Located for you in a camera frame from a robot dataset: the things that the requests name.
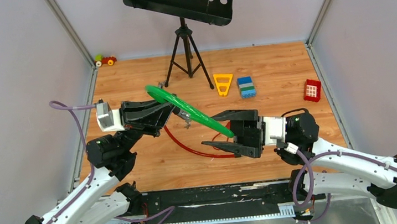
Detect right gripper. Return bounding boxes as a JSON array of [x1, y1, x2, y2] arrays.
[[198, 106, 280, 161]]

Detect keys of green lock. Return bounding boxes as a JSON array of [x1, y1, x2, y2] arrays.
[[178, 110, 192, 129]]

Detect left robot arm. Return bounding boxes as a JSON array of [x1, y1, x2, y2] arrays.
[[25, 100, 181, 224]]

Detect blue green stacked blocks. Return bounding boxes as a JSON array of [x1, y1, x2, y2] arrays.
[[236, 76, 257, 98]]

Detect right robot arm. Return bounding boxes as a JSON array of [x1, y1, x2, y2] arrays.
[[207, 108, 397, 209]]

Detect thick red cable lock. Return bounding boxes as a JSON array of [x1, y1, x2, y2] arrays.
[[163, 126, 237, 159]]

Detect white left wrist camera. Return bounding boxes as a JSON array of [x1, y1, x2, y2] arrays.
[[95, 99, 126, 132]]

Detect green cable lock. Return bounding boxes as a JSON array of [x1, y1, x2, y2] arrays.
[[145, 85, 234, 138]]

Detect yellow triangular plastic piece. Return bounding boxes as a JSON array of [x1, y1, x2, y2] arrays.
[[213, 74, 234, 97]]

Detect toy car red green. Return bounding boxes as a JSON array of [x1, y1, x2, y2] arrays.
[[94, 54, 117, 67]]

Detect red window block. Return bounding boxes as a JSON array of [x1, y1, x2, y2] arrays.
[[303, 79, 322, 102]]

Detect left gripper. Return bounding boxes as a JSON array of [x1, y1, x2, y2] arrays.
[[111, 94, 183, 154]]

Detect red padlock with thin cable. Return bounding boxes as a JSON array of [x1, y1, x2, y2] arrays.
[[212, 121, 231, 142]]

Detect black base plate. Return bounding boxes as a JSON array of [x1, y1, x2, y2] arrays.
[[123, 179, 293, 223]]

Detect black music stand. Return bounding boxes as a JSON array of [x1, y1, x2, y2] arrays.
[[123, 0, 233, 87]]

